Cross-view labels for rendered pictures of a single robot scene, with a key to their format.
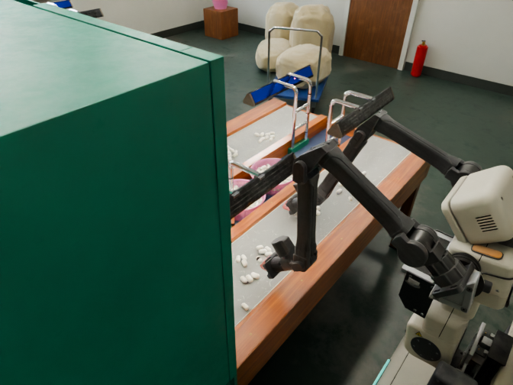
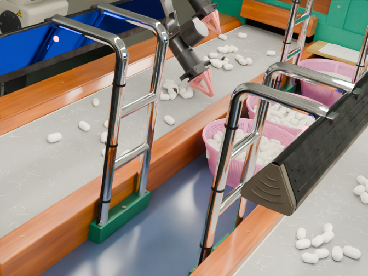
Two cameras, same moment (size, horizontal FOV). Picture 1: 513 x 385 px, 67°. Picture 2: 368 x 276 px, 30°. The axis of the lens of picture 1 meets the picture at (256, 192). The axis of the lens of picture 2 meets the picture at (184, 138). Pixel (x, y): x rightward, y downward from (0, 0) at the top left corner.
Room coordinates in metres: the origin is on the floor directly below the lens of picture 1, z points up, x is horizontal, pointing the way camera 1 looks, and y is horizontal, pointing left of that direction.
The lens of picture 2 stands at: (3.32, -0.68, 1.53)
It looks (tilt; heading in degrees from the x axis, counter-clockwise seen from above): 26 degrees down; 165
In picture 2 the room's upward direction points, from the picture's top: 10 degrees clockwise
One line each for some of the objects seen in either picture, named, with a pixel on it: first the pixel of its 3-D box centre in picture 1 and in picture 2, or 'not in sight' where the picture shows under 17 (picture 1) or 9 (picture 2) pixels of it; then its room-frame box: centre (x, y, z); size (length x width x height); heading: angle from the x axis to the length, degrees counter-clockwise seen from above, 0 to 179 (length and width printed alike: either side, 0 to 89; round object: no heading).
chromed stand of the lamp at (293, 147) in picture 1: (290, 113); (272, 189); (2.26, -0.21, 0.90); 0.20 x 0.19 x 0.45; 141
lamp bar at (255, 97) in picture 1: (281, 83); (337, 118); (2.31, -0.14, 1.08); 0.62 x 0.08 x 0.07; 141
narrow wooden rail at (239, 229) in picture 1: (284, 200); (213, 126); (1.62, -0.15, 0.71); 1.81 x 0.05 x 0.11; 141
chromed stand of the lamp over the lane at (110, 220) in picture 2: (346, 133); (100, 119); (2.01, -0.52, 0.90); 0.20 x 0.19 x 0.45; 141
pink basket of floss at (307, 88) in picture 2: not in sight; (332, 85); (1.25, 0.36, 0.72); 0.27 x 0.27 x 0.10
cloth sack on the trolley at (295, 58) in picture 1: (304, 64); not in sight; (4.59, -0.54, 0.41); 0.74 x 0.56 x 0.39; 142
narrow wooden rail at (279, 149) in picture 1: (237, 177); (320, 166); (1.82, 0.11, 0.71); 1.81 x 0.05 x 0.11; 141
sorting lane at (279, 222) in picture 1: (312, 211); (161, 100); (1.51, -0.28, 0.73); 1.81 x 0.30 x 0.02; 141
